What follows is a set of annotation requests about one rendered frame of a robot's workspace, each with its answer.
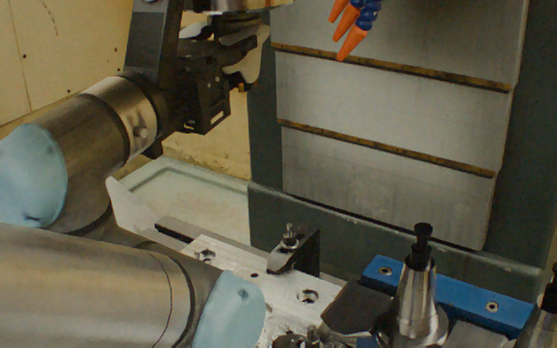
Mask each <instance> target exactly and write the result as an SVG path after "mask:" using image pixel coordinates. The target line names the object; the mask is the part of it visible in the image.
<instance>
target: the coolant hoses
mask: <svg viewBox="0 0 557 348"><path fill-rule="evenodd" d="M383 1H385V0H335V1H334V3H333V6H332V9H331V12H330V16H329V18H328V22H329V23H334V22H335V21H336V20H337V18H338V17H339V15H340V14H341V13H342V11H343V10H344V8H345V7H346V9H345V11H344V13H343V16H342V17H341V19H340V21H339V25H338V27H337V29H336V30H335V32H334V35H333V37H332V40H333V41H334V42H336V43H337V42H338V40H340V38H342V37H343V35H344V33H345V32H347V31H348V30H349V29H350V27H351V26H352V28H351V29H350V32H349V33H348V36H347V38H346V40H345V42H344V44H342V46H341V48H340V50H339V52H338V54H337V56H336V60H337V61H339V62H342V61H343V60H344V59H345V58H346V57H347V56H348V55H349V53H350V52H351V51H352V50H353V49H354V48H355V47H356V45H357V44H358V43H359V42H360V41H362V40H363V39H364V38H365V37H366V36H367V32H368V31H369V30H371V29H372V27H373V21H375V20H376V19H377V18H378V11H380V10H381V9H382V2H383ZM348 2H350V4H348ZM347 4H348V5H347ZM364 7H365V8H364ZM361 8H363V9H361ZM354 23H356V24H355V25H353V24H354Z"/></svg>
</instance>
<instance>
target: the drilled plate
mask: <svg viewBox="0 0 557 348"><path fill-rule="evenodd" d="M206 247H207V248H210V249H208V250H206ZM202 248H203V249H202ZM198 249H200V250H201V251H199V252H198ZM194 251H197V253H194ZM180 252H182V253H184V254H187V255H189V257H192V258H195V257H196V256H197V257H196V259H197V260H201V261H203V262H207V263H208V261H210V260H211V259H212V262H211V261H210V262H211V263H209V264H211V265H213V266H217V267H218V268H221V270H223V271H225V270H231V271H233V274H234V272H235V271H237V273H236V272H235V274H236V275H237V276H239V277H240V276H243V277H241V278H244V279H246V280H248V281H250V282H253V283H254V284H255V285H256V286H257V287H258V288H259V289H260V290H261V291H262V292H263V295H264V298H265V317H266V318H267V320H266V318H265V322H264V326H263V329H262V332H261V334H260V337H259V340H258V341H260V343H259V345H258V343H257V344H256V346H255V348H261V347H262V348H264V347H265V348H266V345H263V346H262V344H266V341H267V342H268V340H269V339H268V338H269V335H271V334H273V337H275V336H274V335H275V334H276V333H280V332H281V335H285V334H289V333H296V334H301V335H306V334H307V328H308V325H316V327H317V334H318V335H319V341H320V342H321V343H322V344H323V343H324V342H325V341H326V340H327V339H328V338H329V336H330V335H331V334H332V331H331V330H330V329H329V328H328V327H327V325H326V324H325V323H324V322H323V320H322V319H321V318H320V315H321V313H322V311H323V310H324V309H325V308H326V307H327V306H328V305H329V304H330V303H332V302H333V300H334V298H335V297H336V296H337V295H338V294H339V291H340V290H341V289H342V287H341V286H338V285H335V284H332V283H330V282H326V281H324V280H322V279H319V278H315V277H312V276H310V275H307V274H304V273H303V272H300V271H295V270H293V269H291V268H288V269H287V270H286V271H283V272H280V273H279V274H276V276H277V275H278V277H276V276H275V277H273V275H274V274H272V275H271V273H269V272H266V271H265V269H266V262H267V259H266V258H262V257H260V256H256V255H253V254H251V253H249V252H247V251H241V249H239V248H237V247H234V246H232V245H228V244H225V243H222V242H220V241H218V240H215V239H212V238H209V237H208V236H206V235H202V234H201V235H200V236H199V237H197V239H196V240H194V241H193V242H192V243H191V244H189V245H188V246H187V247H185V248H184V249H183V250H181V251H180ZM219 253H220V254H219ZM216 254H217V256H216ZM218 255H219V256H218ZM214 256H216V257H214ZM228 256H230V257H229V258H228ZM214 258H215V259H214ZM239 262H240V263H239ZM261 273H262V274H261ZM266 274H267V275H266ZM268 275H269V276H268ZM280 275H281V276H280ZM282 275H283V276H282ZM249 278H250V279H249ZM314 291H315V292H314ZM295 292H296V293H297V294H296V295H298V296H296V295H295ZM293 294H294V296H293ZM295 296H296V297H295ZM316 299H318V300H319V301H318V302H317V300H316ZM322 299H323V300H322ZM299 300H301V301H302V302H301V301H300V302H299ZM287 301H288V302H287ZM305 301H306V302H307V304H302V303H305ZM312 301H313V303H312ZM310 302H311V303H310ZM271 303H272V304H271ZM297 303H298V304H297ZM274 306H275V308H274ZM272 308H273V309H272ZM272 310H273V311H272ZM274 312H275V313H276V314H275V313H274ZM277 312H278V313H277ZM274 314H275V315H274ZM271 316H273V317H271ZM268 318H269V319H268ZM283 323H284V325H283ZM287 323H289V324H287ZM280 325H281V326H280ZM285 325H288V326H285ZM265 327H266V328H265ZM277 327H281V328H277ZM284 327H285V328H284ZM287 327H290V329H291V331H290V330H289V331H281V330H282V329H283V328H284V329H285V330H288V328H287ZM274 328H275V329H274ZM264 329H265V330H267V331H266V332H264ZM277 329H278V330H277ZM294 329H296V331H294ZM274 332H275V334H274ZM284 332H285V333H284ZM281 335H279V336H281ZM267 345H269V346H268V347H267V348H269V347H271V346H272V344H271V342H269V344H267Z"/></svg>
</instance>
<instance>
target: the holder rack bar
mask: <svg viewBox="0 0 557 348"><path fill-rule="evenodd" d="M403 264H404V263H403V262H400V261H398V260H394V259H391V258H388V257H385V256H382V255H377V256H376V257H375V258H374V259H373V260H372V262H371V263H370V264H369V265H368V266H367V268H366V269H365V270H364V271H363V273H362V276H361V279H360V283H363V284H366V285H368V284H369V285H370V286H373V287H376V288H379V289H381V290H383V291H388V292H391V293H393V294H395V292H396V288H397V284H398V282H399V275H400V273H401V272H402V268H403ZM435 275H436V285H437V297H438V305H439V306H440V307H441V308H442V309H443V310H444V311H445V314H446V316H447V318H448V323H449V326H448V328H449V327H450V325H451V323H452V322H453V318H454V317H462V318H465V319H468V320H471V321H473V322H475V323H481V324H483V325H487V326H489V327H491V328H494V329H495V330H498V331H504V332H506V333H508V335H509V336H510V339H509V341H511V340H515V339H517V338H518V336H519V335H520V331H521V328H522V326H523V325H524V323H525V321H526V319H527V316H528V314H529V312H530V311H531V310H532V308H533V306H534V305H533V304H529V303H527V302H521V301H520V300H518V299H515V298H510V297H508V296H505V295H502V294H500V293H495V292H492V291H488V290H485V289H482V288H480V287H478V286H475V285H472V284H468V283H465V282H463V281H458V280H455V279H452V278H448V277H445V276H442V275H440V274H436V273H435ZM509 341H508V342H509Z"/></svg>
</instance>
